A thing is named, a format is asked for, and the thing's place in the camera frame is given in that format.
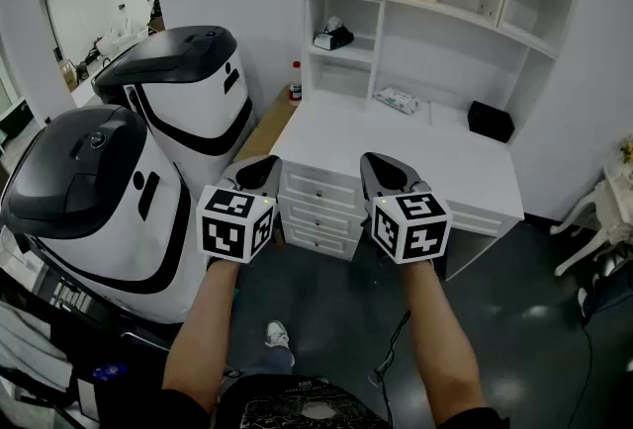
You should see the white wet wipes pack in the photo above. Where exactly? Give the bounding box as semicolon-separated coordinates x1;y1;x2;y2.
373;86;421;116

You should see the thin black floor cable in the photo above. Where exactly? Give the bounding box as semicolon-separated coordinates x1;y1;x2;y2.
578;325;594;429

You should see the brown cardboard box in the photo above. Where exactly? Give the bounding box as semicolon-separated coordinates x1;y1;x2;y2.
57;59;80;92

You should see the cluttered white background table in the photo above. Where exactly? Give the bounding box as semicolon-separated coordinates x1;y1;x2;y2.
71;0;165;108

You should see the red capped clear bottle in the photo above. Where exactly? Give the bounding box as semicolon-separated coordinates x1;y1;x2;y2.
289;60;304;107

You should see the person's left forearm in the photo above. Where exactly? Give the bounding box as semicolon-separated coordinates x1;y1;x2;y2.
161;258;242;413

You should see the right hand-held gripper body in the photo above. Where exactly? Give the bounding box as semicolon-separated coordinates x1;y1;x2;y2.
359;151;454;266

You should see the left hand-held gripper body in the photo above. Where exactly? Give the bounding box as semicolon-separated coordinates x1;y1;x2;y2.
196;153;284;266

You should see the person's black patterned shirt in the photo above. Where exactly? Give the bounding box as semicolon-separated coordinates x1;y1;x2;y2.
98;372;510;429

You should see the person's right forearm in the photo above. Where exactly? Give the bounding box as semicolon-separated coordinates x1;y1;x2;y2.
399;258;489;426

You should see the dark green tissues pack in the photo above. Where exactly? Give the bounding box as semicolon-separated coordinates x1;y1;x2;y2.
313;16;355;51

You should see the white desk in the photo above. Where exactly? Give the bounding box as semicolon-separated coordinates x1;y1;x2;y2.
269;88;525;283

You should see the small black box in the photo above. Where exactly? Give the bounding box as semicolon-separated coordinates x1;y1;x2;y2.
467;100;515;144

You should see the person's jeans leg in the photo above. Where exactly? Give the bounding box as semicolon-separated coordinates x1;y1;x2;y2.
236;342;297;379

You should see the white shelf cabinet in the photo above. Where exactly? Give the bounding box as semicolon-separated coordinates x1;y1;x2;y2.
299;0;588;146

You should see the white black service robot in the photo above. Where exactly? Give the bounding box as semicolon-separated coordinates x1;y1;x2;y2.
91;25;256;186
0;104;199;324

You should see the person's white shoe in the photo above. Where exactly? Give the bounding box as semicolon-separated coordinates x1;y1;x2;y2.
264;320;291;349

